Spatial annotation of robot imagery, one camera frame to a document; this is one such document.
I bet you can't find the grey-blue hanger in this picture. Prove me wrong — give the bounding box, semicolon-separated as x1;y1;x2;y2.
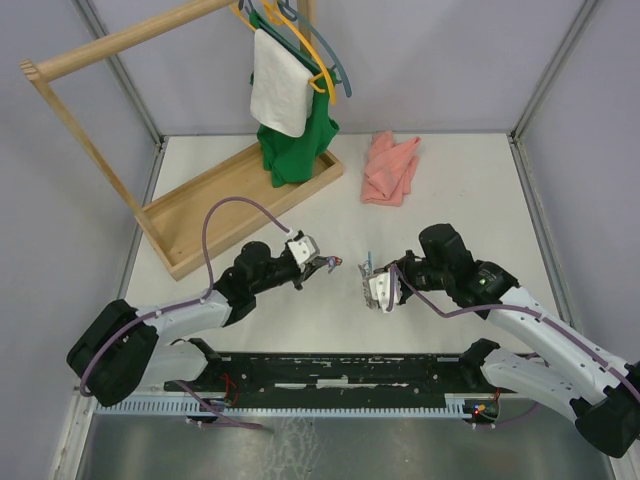
238;0;354;99

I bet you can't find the purple cable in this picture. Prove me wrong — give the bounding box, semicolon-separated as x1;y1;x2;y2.
79;197;296;431
387;263;640;429

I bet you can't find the white cable duct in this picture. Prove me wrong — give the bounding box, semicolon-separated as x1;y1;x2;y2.
93;393;476;415

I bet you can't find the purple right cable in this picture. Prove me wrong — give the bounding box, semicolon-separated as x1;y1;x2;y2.
387;263;640;429

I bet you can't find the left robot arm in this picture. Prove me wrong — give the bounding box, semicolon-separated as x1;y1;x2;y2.
66;236;341;407

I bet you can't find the pink cloth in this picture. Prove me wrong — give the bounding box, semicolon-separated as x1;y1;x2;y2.
360;131;421;207

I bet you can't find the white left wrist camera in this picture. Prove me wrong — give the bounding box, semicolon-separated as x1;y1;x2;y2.
285;230;320;268

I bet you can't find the green shirt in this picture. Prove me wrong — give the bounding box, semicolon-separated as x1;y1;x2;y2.
249;12;340;188

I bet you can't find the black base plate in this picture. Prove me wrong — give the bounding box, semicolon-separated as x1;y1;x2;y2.
189;352;497;410

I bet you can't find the wooden clothes rack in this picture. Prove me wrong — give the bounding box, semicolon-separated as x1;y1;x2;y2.
20;1;344;281

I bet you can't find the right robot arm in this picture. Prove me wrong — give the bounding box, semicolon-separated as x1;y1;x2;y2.
386;224;639;458

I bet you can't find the yellow hanger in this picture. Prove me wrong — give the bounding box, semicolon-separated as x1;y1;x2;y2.
232;0;339;105

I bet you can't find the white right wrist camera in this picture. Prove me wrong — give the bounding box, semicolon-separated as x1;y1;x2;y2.
370;269;400;313

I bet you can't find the key with blue window tag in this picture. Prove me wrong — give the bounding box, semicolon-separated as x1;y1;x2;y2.
326;256;343;273

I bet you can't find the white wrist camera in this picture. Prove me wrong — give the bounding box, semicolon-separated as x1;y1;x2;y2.
370;269;400;313
285;230;320;268

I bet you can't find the aluminium frame rail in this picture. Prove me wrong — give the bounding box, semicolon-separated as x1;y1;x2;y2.
71;0;164;145

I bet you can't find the white towel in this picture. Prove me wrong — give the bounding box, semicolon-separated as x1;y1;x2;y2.
250;29;314;138

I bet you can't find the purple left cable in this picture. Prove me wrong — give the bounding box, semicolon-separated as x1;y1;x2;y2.
79;197;296;431

